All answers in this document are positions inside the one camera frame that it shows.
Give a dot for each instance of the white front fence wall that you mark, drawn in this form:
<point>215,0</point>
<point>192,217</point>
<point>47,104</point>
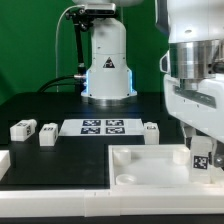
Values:
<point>115,202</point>

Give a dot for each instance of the white square table top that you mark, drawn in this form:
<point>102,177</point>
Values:
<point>155,166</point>

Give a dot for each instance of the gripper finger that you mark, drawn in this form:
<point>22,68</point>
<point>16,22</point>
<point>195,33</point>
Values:
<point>217,154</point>
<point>188,132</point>

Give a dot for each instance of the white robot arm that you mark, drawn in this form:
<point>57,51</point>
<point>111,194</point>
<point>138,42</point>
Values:
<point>194,76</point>

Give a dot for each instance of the white sheet with markers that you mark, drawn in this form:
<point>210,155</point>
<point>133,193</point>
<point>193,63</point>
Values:
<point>101,127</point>

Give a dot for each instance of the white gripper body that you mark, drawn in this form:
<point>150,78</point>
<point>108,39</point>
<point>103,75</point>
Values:
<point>202,109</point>

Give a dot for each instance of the white left fence piece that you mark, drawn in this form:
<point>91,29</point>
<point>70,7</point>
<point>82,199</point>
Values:
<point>4,162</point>

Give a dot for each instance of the grey camera on mount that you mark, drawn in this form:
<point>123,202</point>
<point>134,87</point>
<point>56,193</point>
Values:
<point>100,9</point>

